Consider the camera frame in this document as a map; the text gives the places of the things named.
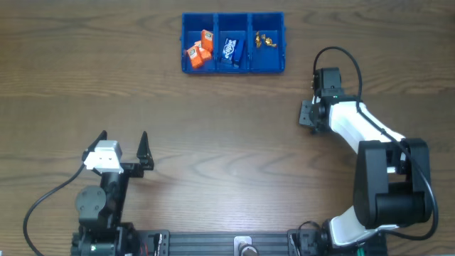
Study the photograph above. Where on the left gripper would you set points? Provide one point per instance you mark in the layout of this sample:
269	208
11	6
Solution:
135	170

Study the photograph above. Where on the orange candy box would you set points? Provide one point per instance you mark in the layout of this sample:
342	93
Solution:
205	55
207	41
195	57

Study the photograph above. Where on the blue candy pack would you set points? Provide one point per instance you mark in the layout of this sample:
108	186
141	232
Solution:
239	53
229	49

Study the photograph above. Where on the gold candy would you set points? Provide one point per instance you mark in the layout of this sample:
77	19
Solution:
270	42
258	40

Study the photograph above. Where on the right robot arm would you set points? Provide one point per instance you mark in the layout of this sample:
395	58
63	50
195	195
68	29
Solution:
377	177

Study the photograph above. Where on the blue tray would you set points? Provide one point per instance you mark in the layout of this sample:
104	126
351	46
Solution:
266	60

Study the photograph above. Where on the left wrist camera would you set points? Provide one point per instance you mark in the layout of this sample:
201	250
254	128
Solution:
105	156

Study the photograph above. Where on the mounting rail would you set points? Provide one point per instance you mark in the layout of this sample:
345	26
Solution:
206	243

